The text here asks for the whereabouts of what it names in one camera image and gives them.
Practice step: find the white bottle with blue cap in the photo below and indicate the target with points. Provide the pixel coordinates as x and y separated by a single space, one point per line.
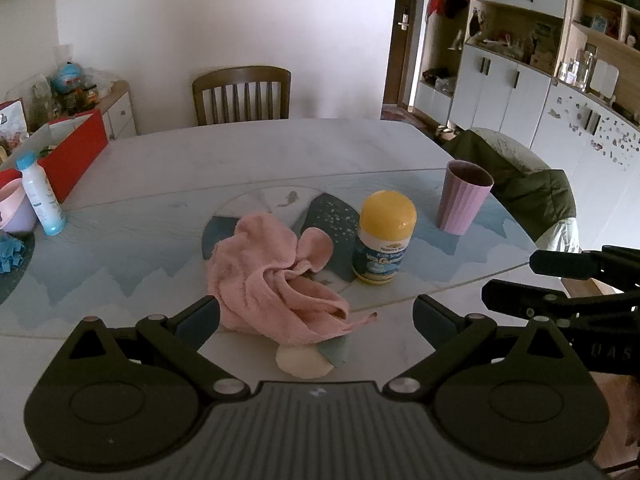
42 195

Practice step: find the white rounded container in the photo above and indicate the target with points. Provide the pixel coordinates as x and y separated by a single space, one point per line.
605 80

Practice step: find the olive green jacket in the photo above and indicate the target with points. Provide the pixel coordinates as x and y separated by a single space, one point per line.
525 190

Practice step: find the pink towel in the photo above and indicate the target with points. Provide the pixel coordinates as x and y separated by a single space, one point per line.
260 280

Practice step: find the blue crumpled cloth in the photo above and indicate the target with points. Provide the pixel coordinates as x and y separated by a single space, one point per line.
10 255

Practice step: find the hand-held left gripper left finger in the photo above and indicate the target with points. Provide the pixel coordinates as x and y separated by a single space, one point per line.
197 322

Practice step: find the white drawer cabinet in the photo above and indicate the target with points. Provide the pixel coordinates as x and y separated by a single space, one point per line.
120 115

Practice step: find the printed card box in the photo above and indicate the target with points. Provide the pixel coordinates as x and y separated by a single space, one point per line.
12 120

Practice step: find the red bag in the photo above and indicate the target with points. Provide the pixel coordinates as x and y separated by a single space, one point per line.
447 2

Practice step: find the dark glass jar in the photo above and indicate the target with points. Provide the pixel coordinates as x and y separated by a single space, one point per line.
91 96

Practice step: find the reddish floor rug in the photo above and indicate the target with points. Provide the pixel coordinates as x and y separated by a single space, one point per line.
400 114

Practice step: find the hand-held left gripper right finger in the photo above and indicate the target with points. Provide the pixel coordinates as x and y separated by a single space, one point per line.
432 322

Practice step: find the yellow-lidded vitamin bottle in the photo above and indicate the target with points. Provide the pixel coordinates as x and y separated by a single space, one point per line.
385 220

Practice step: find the pink ribbed cup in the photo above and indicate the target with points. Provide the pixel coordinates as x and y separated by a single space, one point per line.
462 205

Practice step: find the clear plastic bag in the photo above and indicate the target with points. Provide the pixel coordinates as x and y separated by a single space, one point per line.
102 80

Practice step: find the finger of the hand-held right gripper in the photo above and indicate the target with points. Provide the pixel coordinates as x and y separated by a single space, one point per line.
570 262
520 300

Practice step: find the white and wood wall cabinet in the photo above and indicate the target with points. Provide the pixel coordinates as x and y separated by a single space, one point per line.
500 95

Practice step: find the wooden chair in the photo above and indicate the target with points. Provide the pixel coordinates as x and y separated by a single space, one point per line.
240 76

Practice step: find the pink bowl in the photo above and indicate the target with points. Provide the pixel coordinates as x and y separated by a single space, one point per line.
17 210

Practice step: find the silver door lock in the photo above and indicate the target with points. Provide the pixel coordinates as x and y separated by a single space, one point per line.
404 17

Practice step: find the brown wooden door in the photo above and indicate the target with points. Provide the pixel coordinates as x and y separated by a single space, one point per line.
400 70

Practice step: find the red box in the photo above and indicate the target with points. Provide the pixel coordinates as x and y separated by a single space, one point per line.
75 155

